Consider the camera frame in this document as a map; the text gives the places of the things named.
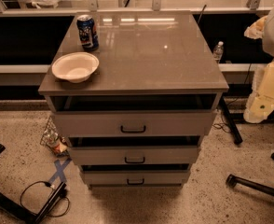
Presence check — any wire mesh basket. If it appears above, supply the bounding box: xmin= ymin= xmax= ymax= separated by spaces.
xmin=40 ymin=117 xmax=69 ymax=157

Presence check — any blue soda can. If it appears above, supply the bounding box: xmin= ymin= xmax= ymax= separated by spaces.
xmin=76 ymin=14 xmax=99 ymax=51

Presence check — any black office chair base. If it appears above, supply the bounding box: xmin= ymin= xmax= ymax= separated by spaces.
xmin=226 ymin=137 xmax=274 ymax=202

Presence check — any grey bottom drawer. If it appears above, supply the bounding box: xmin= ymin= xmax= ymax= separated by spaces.
xmin=80 ymin=171 xmax=190 ymax=186

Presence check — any blue tape cross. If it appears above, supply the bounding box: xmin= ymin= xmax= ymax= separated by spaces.
xmin=48 ymin=158 xmax=71 ymax=184

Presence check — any black floor cable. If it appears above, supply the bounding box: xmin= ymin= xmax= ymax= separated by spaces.
xmin=19 ymin=180 xmax=71 ymax=218

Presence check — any black table leg right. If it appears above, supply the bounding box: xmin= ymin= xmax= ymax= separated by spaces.
xmin=219 ymin=97 xmax=242 ymax=146

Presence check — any black stand leg left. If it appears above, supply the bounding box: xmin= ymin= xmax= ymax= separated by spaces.
xmin=0 ymin=181 xmax=70 ymax=224

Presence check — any grey drawer cabinet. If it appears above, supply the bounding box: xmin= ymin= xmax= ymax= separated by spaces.
xmin=37 ymin=10 xmax=230 ymax=190

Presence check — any grey middle drawer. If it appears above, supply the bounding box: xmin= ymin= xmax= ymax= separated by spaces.
xmin=69 ymin=146 xmax=199 ymax=165

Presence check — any grey top drawer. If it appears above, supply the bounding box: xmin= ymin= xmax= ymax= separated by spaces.
xmin=52 ymin=111 xmax=215 ymax=137

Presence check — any white paper bowl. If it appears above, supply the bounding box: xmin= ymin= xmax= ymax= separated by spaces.
xmin=51 ymin=52 xmax=99 ymax=83

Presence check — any grey drawer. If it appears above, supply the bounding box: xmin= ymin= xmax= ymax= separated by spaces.
xmin=52 ymin=111 xmax=215 ymax=137
xmin=80 ymin=171 xmax=190 ymax=186
xmin=69 ymin=146 xmax=199 ymax=165

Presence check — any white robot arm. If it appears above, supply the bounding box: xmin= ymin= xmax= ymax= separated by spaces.
xmin=243 ymin=7 xmax=274 ymax=123

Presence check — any clear plastic water bottle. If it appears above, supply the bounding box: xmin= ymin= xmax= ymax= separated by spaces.
xmin=212 ymin=41 xmax=224 ymax=63

